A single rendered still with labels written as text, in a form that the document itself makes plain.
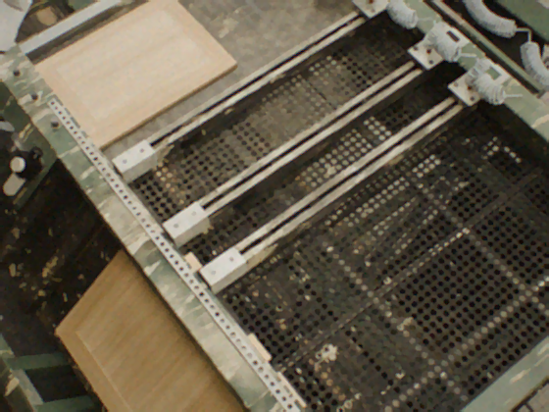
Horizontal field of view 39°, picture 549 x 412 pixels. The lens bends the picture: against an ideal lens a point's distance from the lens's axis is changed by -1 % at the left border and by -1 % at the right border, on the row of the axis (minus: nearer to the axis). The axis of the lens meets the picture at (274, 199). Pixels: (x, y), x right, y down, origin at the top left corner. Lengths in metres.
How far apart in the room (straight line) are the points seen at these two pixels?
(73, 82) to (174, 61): 0.36
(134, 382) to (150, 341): 0.15
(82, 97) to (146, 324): 0.79
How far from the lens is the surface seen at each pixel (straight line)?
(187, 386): 2.54
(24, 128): 2.70
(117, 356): 2.71
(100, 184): 2.48
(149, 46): 2.82
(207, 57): 2.76
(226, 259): 2.27
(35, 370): 2.82
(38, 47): 2.89
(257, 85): 2.59
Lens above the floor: 1.81
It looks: 16 degrees down
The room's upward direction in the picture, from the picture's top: 41 degrees clockwise
